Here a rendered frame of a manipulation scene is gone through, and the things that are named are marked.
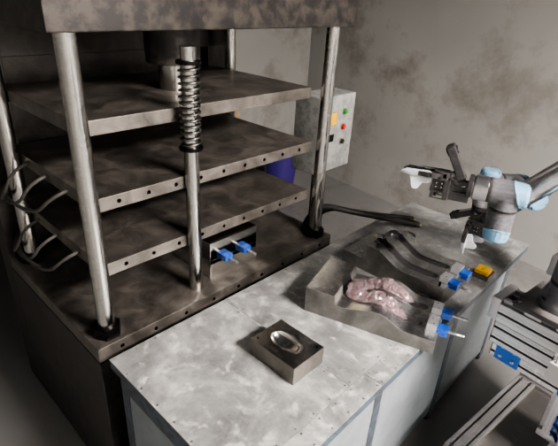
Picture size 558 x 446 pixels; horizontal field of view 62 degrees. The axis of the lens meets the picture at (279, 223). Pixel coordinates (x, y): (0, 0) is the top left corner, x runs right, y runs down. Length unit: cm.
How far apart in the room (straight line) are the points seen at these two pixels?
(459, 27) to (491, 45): 32
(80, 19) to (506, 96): 341
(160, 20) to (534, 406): 232
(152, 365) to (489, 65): 348
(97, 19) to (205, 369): 109
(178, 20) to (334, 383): 123
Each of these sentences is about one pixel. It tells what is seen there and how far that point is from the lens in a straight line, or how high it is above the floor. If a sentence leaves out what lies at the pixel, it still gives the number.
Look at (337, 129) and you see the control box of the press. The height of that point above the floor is 129.
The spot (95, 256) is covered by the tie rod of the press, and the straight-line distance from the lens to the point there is 162.
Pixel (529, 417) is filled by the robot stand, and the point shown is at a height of 21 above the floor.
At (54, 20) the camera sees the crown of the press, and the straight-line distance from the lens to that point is 136.
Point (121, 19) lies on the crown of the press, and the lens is 144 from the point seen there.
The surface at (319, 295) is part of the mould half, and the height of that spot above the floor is 89.
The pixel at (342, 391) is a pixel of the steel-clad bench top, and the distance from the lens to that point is 158.
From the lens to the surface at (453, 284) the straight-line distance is 202.
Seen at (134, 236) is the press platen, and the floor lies 104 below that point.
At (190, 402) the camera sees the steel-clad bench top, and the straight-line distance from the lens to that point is 153.
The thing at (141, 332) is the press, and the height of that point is 77.
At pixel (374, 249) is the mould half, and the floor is 93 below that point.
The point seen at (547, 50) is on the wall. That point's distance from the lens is 407.
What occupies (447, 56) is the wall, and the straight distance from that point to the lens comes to 444.
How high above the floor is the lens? 193
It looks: 27 degrees down
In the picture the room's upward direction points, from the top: 3 degrees clockwise
